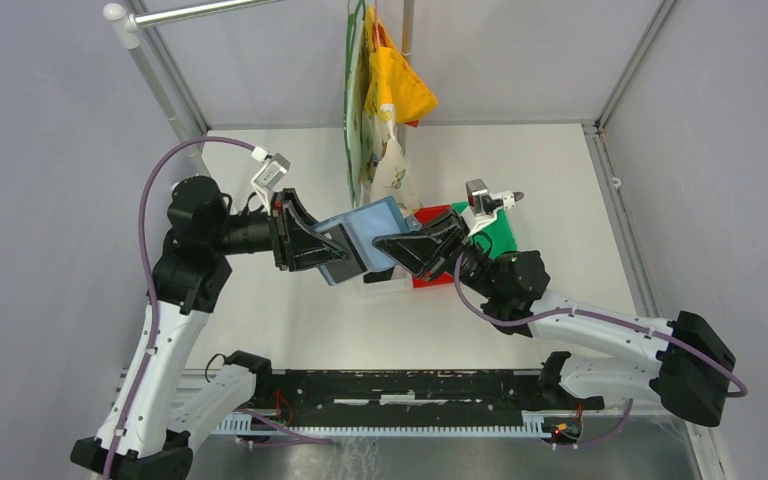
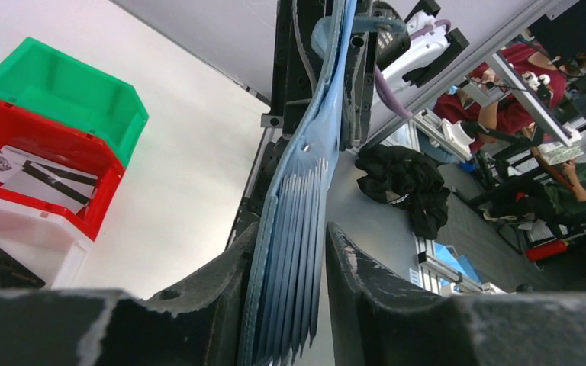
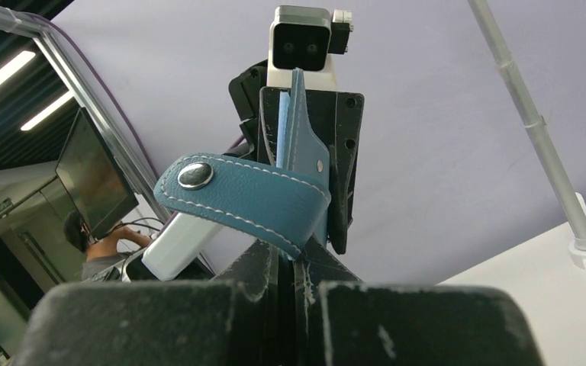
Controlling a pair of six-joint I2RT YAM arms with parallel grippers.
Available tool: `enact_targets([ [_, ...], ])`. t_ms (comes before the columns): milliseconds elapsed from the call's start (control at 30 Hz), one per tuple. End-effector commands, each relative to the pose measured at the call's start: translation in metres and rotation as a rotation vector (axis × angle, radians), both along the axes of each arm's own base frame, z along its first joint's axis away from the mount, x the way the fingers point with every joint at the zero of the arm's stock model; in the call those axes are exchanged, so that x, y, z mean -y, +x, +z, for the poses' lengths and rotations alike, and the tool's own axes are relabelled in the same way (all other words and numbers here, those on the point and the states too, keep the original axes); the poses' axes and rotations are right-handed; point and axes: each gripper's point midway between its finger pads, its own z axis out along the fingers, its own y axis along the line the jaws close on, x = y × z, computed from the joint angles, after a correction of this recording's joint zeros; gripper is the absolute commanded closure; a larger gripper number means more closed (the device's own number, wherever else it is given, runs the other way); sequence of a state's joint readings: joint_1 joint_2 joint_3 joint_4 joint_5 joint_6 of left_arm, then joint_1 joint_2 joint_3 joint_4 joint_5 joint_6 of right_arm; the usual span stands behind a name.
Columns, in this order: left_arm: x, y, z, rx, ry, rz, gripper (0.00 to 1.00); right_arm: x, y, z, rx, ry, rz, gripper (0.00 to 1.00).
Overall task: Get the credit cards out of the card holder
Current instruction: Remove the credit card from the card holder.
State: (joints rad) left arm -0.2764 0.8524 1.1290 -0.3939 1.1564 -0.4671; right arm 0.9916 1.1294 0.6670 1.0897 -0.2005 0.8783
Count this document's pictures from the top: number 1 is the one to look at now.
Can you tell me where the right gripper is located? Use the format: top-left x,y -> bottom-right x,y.
372,208 -> 500,300

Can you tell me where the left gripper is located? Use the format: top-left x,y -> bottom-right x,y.
211,187 -> 350,271

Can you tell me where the blue card holder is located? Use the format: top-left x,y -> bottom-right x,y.
313,196 -> 421,286

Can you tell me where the black card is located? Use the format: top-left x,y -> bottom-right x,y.
323,224 -> 367,285

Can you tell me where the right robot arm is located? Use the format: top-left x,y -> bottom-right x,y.
372,208 -> 748,427

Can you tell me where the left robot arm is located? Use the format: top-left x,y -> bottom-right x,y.
70,176 -> 348,479

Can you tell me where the red bin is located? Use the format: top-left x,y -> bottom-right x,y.
411,205 -> 453,290

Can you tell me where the white bin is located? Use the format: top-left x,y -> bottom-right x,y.
358,266 -> 411,297

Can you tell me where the green bin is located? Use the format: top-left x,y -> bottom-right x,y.
465,209 -> 518,259

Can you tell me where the hanging patterned cloth bag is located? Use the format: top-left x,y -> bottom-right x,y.
343,1 -> 422,216

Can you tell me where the yellow cloth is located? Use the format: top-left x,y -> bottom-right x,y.
362,6 -> 438,127

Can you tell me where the vertical rack pole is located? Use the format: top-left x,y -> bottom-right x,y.
397,0 -> 417,160

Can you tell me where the white clothes rack pole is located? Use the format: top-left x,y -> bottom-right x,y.
102,1 -> 263,141

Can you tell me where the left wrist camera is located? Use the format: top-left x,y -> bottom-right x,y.
250,146 -> 291,207

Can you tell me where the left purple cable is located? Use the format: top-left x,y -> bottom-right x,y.
100,136 -> 332,480

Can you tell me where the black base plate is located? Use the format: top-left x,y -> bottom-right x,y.
243,370 -> 605,427

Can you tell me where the white cable duct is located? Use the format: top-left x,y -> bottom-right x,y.
211,413 -> 584,439

